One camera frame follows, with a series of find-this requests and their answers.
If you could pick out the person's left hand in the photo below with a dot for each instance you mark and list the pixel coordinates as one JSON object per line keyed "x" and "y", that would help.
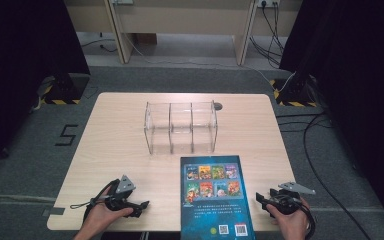
{"x": 100, "y": 216}

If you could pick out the blue picture book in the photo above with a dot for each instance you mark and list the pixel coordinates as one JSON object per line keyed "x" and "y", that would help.
{"x": 213, "y": 206}

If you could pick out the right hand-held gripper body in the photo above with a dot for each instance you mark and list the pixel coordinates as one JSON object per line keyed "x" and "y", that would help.
{"x": 285, "y": 201}

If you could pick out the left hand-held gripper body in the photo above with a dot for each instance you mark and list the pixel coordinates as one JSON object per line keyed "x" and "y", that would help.
{"x": 117, "y": 197}

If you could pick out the white wall power socket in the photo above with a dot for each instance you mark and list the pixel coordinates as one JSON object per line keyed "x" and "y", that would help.
{"x": 268, "y": 2}

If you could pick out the beige background desk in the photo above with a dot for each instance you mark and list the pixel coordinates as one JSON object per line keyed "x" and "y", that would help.
{"x": 183, "y": 20}

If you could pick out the person's right hand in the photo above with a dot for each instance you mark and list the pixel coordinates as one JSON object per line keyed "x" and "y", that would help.
{"x": 291, "y": 225}

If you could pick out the stand base with hazard tape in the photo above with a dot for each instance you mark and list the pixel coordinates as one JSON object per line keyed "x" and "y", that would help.
{"x": 295, "y": 93}
{"x": 65, "y": 90}

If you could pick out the clear acrylic divider rack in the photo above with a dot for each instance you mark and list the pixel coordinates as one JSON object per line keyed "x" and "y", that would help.
{"x": 180, "y": 128}

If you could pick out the black curtain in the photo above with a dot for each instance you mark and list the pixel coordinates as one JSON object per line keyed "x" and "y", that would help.
{"x": 20, "y": 66}
{"x": 356, "y": 83}

